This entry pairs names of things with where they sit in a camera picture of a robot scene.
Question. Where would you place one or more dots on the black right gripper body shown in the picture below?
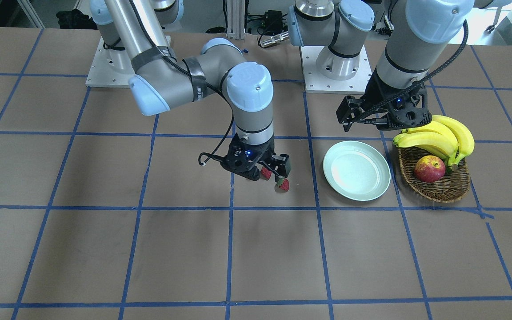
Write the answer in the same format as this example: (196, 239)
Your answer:
(266, 151)

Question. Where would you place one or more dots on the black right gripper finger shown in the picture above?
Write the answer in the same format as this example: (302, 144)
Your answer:
(279, 165)

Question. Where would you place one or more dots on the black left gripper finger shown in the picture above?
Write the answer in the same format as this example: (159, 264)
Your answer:
(349, 112)

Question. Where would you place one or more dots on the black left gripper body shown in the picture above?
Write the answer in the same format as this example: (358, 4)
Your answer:
(376, 94)

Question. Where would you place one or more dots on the red strawberry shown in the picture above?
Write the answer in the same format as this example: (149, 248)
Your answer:
(282, 185)

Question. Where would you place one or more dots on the strawberry with green leaves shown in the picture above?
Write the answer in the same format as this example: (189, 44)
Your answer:
(265, 174)

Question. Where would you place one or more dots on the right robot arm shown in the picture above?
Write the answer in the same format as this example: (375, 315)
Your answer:
(161, 82)

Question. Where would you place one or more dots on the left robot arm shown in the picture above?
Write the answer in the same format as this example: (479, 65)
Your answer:
(421, 30)

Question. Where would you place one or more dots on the light green plate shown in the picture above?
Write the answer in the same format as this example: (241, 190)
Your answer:
(356, 171)

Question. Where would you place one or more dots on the yellow banana bunch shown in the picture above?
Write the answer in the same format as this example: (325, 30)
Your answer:
(444, 137)

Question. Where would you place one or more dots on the red apple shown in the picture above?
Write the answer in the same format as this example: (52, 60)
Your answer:
(429, 169)

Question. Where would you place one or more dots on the brown wicker basket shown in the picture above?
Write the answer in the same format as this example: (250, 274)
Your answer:
(452, 187)

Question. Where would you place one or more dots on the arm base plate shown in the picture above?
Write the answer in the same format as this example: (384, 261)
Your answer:
(110, 68)
(325, 72)

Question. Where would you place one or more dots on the aluminium frame post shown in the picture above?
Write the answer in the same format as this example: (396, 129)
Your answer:
(235, 19)

